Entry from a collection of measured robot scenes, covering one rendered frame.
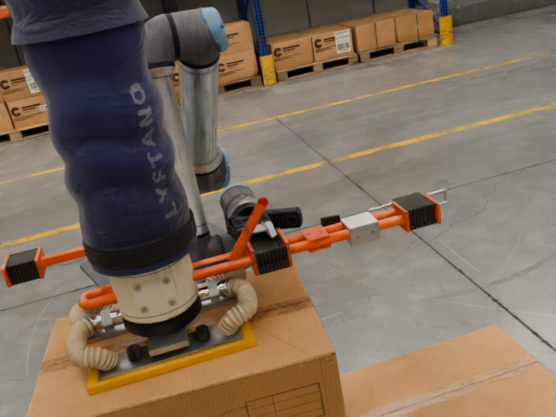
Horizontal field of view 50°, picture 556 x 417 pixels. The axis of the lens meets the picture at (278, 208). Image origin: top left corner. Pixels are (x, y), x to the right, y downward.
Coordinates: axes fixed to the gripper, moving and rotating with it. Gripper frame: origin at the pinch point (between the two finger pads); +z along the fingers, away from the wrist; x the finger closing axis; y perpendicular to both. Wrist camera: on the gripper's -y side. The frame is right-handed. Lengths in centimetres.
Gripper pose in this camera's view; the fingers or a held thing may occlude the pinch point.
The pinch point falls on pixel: (277, 247)
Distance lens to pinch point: 132.3
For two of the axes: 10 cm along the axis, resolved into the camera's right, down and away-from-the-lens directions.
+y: -9.5, 2.6, -1.8
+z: 2.6, 3.4, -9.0
